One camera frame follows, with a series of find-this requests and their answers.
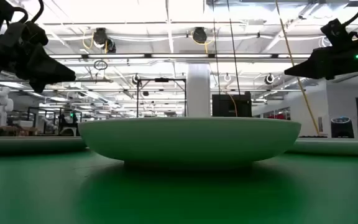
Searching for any black metal frame stand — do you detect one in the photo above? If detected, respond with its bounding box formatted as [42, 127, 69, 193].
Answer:
[136, 78, 188, 118]

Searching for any black hanging cable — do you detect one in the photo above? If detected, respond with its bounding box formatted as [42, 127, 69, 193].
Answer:
[211, 0, 222, 95]
[226, 0, 241, 95]

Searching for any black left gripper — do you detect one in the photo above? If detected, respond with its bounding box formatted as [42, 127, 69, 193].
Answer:
[0, 34, 76, 93]

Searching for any black box monitor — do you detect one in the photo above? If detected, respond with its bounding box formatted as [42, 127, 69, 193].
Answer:
[211, 92, 253, 118]

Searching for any black ceiling cord reel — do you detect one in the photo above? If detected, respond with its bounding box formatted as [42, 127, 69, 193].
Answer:
[105, 37, 117, 54]
[92, 27, 109, 49]
[191, 27, 208, 45]

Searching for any yellow hanging cable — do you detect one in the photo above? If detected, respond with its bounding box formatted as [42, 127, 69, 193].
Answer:
[274, 0, 320, 135]

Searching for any white building column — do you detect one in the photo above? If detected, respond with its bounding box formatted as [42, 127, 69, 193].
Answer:
[186, 63, 211, 118]

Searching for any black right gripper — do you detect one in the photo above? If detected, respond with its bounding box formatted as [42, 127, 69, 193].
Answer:
[284, 42, 358, 80]

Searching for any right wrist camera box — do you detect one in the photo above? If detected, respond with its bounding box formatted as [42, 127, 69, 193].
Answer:
[319, 18, 357, 49]

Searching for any black workstation frame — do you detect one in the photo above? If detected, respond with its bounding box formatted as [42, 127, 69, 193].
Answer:
[27, 106, 83, 137]

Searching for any white humanoid robot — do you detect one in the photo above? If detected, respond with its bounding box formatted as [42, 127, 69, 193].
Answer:
[0, 86, 14, 127]

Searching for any white deep plastic plate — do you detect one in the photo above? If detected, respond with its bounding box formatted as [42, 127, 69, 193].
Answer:
[78, 116, 302, 166]

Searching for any black coiled cable loop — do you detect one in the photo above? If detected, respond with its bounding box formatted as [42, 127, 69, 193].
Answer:
[93, 59, 109, 71]

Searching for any pale green flat plastic plate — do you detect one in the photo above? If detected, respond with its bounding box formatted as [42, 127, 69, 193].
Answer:
[286, 138, 358, 157]

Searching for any cream plastic plate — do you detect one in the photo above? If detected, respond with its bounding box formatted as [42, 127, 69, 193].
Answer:
[0, 136, 87, 154]

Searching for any black round bin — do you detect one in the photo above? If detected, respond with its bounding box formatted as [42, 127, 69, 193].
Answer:
[331, 116, 355, 139]

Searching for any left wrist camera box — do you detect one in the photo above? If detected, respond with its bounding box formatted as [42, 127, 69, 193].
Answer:
[0, 21, 49, 47]

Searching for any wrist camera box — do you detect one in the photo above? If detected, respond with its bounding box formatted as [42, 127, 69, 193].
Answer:
[319, 18, 357, 49]
[0, 21, 49, 47]

